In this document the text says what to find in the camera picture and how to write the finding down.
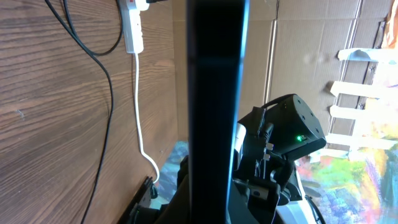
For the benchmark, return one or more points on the Samsung Galaxy smartphone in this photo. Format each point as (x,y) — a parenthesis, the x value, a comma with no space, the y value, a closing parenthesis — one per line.
(216,42)

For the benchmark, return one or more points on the white power strip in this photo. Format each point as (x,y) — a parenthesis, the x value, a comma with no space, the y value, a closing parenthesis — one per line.
(132,29)

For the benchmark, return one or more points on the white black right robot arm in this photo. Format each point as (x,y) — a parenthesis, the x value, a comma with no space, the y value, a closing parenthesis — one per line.
(240,170)

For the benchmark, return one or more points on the white USB charger plug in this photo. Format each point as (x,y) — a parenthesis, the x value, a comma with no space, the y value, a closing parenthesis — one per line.
(141,5)

